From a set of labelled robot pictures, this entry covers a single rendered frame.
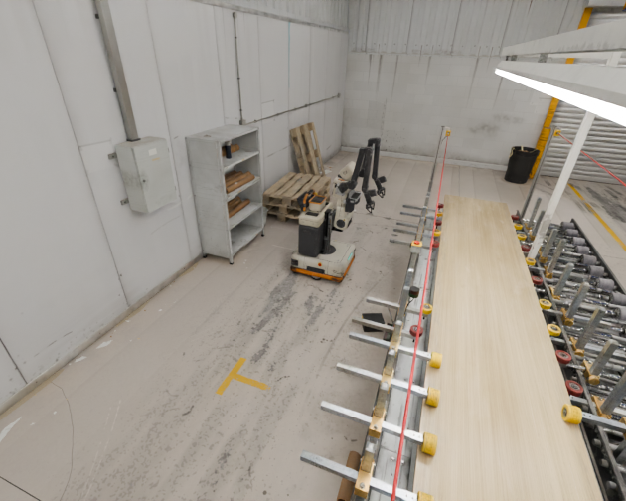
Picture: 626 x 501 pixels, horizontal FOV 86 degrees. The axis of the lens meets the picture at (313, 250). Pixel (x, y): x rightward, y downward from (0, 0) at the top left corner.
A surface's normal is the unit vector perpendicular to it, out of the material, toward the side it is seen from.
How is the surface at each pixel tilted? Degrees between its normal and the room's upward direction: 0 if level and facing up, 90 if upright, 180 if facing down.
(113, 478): 0
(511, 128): 90
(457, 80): 90
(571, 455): 0
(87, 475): 0
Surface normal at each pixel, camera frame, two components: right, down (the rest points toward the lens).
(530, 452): 0.03, -0.86
